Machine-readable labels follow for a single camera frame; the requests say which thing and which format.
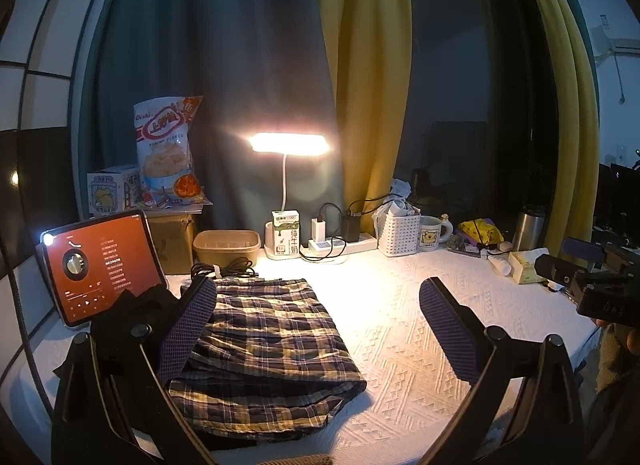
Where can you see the blue-grey curtain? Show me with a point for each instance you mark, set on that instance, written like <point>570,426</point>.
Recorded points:
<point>210,45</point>

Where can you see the black power adapter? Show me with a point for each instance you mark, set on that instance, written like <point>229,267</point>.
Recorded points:
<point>352,227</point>

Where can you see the small white bottle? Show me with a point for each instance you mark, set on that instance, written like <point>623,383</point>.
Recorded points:
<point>500,265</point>

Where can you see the white perforated basket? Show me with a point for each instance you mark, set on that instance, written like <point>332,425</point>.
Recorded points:
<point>398,235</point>

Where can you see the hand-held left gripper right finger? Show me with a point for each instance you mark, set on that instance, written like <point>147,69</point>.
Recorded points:
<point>447,325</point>

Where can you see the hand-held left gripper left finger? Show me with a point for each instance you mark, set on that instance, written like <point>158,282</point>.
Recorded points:
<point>187,325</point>

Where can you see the white mug with bear print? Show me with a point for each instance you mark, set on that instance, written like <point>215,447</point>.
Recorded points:
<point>430,235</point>

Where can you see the tablet with red screen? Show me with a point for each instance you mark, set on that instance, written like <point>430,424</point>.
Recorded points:
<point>100,265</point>

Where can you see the brown cardboard box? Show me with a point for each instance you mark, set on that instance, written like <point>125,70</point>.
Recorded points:
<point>172,240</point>

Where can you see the brown plastic container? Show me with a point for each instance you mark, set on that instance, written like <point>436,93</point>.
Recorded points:
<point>225,247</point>

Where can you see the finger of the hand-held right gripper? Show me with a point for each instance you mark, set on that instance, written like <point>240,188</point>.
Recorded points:
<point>560,269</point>
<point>582,250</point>

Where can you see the white plastic bag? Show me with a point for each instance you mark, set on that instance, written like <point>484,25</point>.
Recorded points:
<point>400,190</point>

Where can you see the white air conditioner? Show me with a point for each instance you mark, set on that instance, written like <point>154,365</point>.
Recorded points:
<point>625,42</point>

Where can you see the person's right hand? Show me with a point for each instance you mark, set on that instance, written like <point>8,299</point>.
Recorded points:
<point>633,340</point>

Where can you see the white desk lamp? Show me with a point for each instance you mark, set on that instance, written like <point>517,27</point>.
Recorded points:
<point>290,144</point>

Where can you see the white power strip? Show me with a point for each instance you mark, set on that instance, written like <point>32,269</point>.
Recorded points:
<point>365,243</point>

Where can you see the milk carton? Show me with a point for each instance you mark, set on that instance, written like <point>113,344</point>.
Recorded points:
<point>286,235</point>

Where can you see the snack chip bag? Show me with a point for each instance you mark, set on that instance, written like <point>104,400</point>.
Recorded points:
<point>165,155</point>

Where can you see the person's right forearm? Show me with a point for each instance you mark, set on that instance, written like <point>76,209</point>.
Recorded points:
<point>615,370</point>

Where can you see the tissue box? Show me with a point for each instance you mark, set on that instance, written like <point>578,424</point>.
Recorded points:
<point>522,267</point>

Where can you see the yellow snack packet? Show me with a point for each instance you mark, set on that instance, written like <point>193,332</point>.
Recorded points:
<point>480,230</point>

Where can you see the white charger plug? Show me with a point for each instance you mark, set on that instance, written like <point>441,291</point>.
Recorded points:
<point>318,229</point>

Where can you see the black cloth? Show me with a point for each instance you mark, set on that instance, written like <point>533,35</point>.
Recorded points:
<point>122,315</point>

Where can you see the plaid pants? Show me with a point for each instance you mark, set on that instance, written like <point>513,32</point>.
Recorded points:
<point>280,345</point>

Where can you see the yellow curtain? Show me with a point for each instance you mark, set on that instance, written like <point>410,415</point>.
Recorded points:
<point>575,95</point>
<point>365,70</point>

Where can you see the white textured table cover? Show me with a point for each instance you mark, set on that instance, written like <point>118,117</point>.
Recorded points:
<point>400,295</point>

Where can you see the small printed carton box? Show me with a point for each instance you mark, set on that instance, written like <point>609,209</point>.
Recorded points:
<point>107,192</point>

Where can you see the person's left forearm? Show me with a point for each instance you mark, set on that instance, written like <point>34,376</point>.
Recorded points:
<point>305,460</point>

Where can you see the steel tumbler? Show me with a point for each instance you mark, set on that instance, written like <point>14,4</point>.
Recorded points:
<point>527,230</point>

